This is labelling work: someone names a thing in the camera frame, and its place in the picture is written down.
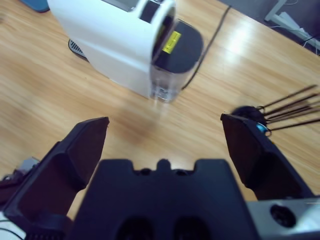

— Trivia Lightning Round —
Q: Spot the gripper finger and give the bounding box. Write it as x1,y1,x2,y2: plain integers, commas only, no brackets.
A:
220,113,316,201
2,116,110,240

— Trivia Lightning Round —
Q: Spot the white capsule coffee machine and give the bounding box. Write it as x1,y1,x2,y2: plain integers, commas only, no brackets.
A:
46,0,177,100

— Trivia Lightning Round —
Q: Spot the blue coffee capsule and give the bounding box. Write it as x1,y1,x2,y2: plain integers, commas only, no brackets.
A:
254,123,268,134

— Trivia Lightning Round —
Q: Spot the white power strip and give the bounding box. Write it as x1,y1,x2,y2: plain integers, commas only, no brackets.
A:
276,11,320,47

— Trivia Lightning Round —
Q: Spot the white straight table leg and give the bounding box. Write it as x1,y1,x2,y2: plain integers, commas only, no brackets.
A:
264,0,288,23

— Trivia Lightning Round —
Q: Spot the blue rectangular tray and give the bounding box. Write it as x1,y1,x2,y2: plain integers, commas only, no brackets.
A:
21,0,51,13

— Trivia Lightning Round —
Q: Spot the grey mount with dark post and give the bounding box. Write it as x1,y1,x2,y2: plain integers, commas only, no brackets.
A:
0,156,41,201

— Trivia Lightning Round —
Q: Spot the black wire capsule holder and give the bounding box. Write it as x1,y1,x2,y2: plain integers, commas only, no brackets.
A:
229,84,320,138

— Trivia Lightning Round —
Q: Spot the black machine power cable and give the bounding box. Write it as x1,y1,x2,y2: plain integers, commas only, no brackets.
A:
181,4,232,91

